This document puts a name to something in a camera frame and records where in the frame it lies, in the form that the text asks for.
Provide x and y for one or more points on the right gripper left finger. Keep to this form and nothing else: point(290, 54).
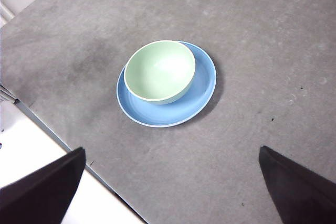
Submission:
point(39, 197)

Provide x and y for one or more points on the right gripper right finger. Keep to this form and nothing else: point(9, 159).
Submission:
point(304, 195)

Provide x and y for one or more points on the green ribbed bowl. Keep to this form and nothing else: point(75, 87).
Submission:
point(160, 72)

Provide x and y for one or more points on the blue plate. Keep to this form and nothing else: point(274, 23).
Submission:
point(170, 115)

